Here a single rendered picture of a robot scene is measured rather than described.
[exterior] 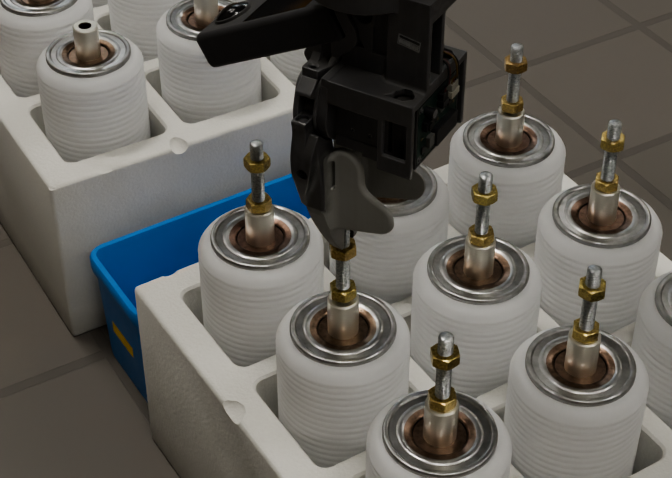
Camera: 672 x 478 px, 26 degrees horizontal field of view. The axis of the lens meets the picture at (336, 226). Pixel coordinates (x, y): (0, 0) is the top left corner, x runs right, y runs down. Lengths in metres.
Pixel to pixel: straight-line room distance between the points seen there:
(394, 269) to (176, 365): 0.19
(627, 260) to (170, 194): 0.45
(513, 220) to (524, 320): 0.15
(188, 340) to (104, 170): 0.24
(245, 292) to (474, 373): 0.18
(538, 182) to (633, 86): 0.58
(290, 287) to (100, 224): 0.30
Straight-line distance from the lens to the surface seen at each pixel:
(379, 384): 1.01
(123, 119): 1.32
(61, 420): 1.33
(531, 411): 1.00
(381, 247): 1.13
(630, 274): 1.13
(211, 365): 1.11
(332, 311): 1.01
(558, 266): 1.13
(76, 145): 1.33
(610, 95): 1.73
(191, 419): 1.17
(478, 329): 1.06
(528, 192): 1.19
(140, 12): 1.43
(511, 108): 1.18
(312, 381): 1.01
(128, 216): 1.34
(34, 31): 1.39
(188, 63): 1.34
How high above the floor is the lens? 0.96
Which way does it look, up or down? 40 degrees down
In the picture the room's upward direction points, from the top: straight up
